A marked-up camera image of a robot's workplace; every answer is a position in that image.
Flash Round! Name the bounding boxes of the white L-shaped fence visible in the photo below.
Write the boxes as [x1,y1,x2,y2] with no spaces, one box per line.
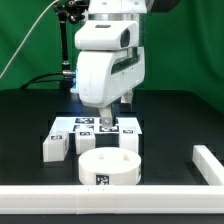
[0,145,224,214]

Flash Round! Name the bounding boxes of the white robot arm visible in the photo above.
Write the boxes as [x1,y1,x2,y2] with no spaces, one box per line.
[75,0,181,128]

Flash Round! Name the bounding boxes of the black camera stand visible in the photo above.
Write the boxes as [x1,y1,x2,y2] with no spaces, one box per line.
[54,0,89,91]

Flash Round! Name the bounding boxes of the white cable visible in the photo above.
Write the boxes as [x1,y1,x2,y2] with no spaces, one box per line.
[0,0,61,80]

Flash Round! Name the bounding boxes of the black cables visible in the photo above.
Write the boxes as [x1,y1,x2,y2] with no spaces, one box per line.
[19,71,76,90]

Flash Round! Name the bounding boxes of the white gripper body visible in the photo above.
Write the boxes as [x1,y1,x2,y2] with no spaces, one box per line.
[77,47,145,108]

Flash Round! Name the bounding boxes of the white marker sheet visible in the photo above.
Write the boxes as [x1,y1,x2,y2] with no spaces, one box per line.
[50,117,142,134]

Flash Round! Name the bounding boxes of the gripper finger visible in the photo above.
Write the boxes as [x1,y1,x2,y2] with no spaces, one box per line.
[99,107,113,126]

